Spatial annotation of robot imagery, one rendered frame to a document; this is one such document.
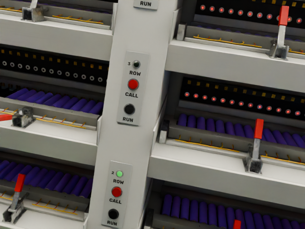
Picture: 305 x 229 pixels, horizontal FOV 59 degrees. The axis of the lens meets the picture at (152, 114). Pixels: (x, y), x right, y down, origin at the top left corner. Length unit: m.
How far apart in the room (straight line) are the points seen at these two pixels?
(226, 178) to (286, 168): 0.12
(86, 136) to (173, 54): 0.22
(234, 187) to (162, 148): 0.14
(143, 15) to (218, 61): 0.15
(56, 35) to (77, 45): 0.04
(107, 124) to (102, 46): 0.14
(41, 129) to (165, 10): 0.31
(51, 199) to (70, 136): 0.18
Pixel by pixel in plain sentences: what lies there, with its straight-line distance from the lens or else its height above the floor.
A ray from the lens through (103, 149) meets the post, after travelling 0.49.
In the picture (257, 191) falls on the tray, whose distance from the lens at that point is 0.52.
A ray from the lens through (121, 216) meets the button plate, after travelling 0.53.
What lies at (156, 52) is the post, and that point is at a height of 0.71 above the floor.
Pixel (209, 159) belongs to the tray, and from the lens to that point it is 0.50.
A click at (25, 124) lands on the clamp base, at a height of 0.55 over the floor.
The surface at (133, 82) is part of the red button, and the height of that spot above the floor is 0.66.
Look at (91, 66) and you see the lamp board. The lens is 0.66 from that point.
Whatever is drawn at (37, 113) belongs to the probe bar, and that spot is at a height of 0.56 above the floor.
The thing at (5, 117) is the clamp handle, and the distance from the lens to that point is 0.52.
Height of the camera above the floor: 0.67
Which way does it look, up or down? 8 degrees down
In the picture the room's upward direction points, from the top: 9 degrees clockwise
